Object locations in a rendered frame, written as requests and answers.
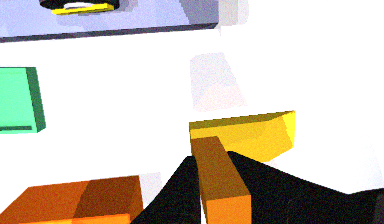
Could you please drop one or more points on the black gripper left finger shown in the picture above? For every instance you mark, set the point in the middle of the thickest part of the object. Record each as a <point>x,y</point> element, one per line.
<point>178,202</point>

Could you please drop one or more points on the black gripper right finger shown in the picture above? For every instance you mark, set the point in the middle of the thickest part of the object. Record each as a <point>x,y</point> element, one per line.
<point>278,197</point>

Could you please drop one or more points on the green tray floor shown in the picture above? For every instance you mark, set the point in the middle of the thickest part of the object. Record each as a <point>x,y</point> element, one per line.
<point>14,110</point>

